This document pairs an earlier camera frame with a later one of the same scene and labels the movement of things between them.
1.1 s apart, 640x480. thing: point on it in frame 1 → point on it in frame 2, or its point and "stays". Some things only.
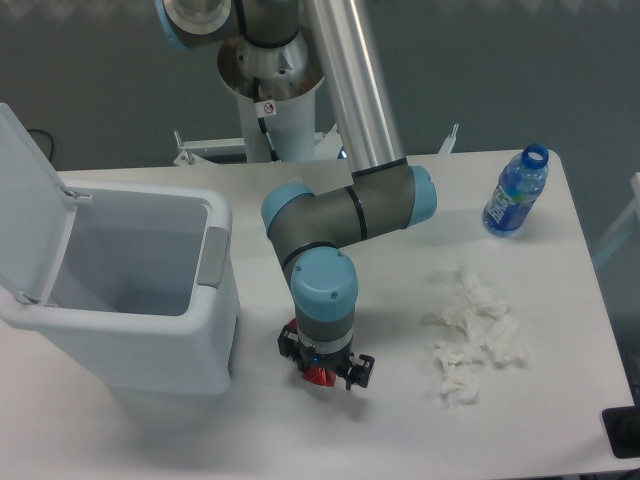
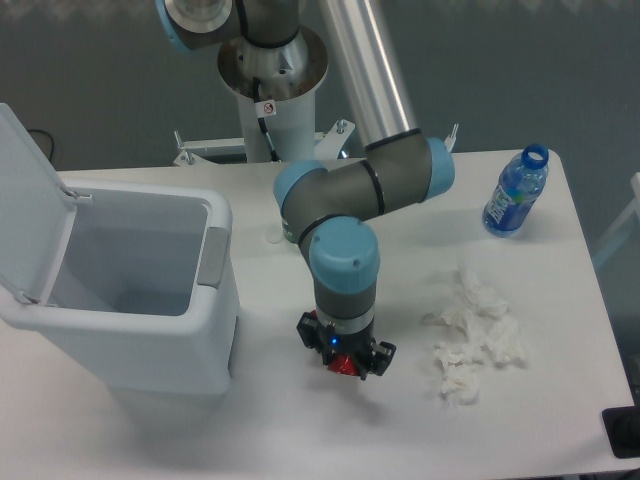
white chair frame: [623, 226] stays
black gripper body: [335, 361] → [356, 345]
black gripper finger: [360, 369] → [379, 359]
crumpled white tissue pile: [489, 330] stays
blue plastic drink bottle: [516, 191] stays
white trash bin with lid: [140, 280] stays
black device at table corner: [622, 425] stays
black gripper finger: [289, 346] → [310, 330]
